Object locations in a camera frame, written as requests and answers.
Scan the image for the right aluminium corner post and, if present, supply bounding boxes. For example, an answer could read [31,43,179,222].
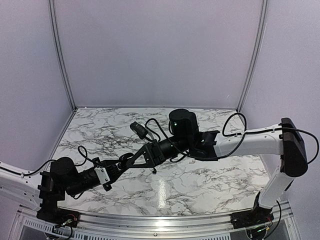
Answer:
[236,0,269,112]

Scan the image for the black earbud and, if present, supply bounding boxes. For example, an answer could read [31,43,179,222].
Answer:
[151,168,157,175]

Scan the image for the black earbud charging case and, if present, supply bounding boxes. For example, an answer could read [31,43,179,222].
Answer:
[117,153,134,169]

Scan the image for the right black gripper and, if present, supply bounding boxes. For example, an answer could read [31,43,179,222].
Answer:
[126,135,191,168]

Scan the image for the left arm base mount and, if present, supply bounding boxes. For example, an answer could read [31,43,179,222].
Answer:
[36,199,80,228]

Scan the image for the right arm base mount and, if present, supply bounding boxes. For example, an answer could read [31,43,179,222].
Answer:
[230,193,274,229]

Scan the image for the aluminium front rail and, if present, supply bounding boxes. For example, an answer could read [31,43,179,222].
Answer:
[14,206,296,240]

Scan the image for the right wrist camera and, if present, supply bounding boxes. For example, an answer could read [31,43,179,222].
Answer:
[129,121,154,141]

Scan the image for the aluminium corner post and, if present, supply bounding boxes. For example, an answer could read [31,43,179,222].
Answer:
[48,0,77,112]
[236,0,269,112]

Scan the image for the left aluminium corner post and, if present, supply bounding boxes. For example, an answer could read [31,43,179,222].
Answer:
[48,0,77,112]

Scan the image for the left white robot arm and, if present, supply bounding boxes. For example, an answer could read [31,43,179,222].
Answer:
[0,157,128,225]

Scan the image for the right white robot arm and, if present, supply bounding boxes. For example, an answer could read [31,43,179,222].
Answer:
[126,108,308,224]

